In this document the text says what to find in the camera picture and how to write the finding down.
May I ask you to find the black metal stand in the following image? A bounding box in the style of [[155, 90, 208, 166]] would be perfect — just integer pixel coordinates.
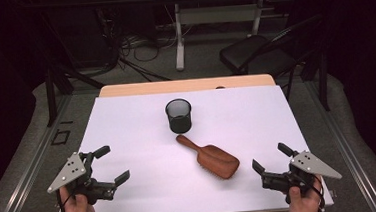
[[313, 15, 332, 113], [42, 63, 109, 128]]

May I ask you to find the left hand-held gripper cable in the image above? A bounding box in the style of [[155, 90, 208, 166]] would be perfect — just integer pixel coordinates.
[[56, 188, 68, 212]]

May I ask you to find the white table mat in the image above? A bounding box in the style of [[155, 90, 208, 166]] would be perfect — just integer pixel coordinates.
[[47, 80, 335, 212]]

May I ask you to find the wooden table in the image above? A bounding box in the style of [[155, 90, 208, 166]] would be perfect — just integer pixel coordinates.
[[53, 69, 336, 212]]

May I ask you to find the hand-held gripper cable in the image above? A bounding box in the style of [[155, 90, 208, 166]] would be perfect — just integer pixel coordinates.
[[56, 188, 68, 212], [313, 176, 328, 212]]

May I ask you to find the right hand-held gripper cable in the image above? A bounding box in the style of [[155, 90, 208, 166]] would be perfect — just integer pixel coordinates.
[[313, 176, 328, 212]]

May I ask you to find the person's right hand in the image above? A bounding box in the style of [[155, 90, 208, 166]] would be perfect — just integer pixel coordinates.
[[285, 176, 324, 212]]

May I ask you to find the wooden hairbrush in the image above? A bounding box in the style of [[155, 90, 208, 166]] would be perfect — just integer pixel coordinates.
[[175, 130, 242, 184]]

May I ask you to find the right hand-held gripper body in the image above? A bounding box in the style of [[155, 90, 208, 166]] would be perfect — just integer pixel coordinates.
[[260, 147, 344, 196]]

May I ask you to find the metal floor rail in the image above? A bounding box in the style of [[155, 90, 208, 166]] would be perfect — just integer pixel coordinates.
[[0, 93, 81, 212], [302, 75, 376, 212]]

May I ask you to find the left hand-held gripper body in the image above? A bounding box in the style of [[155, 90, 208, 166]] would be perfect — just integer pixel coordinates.
[[44, 148, 119, 209]]

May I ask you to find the white-legged desk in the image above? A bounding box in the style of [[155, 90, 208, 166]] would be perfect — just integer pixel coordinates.
[[152, 0, 309, 73]]

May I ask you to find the black mesh cup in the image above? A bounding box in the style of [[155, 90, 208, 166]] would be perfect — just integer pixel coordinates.
[[163, 97, 194, 136]]

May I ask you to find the bundle of floor cables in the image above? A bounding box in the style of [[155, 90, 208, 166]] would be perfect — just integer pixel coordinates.
[[95, 2, 188, 86]]

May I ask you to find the black folding chair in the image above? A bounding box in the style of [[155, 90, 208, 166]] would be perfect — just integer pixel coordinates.
[[216, 13, 328, 85]]

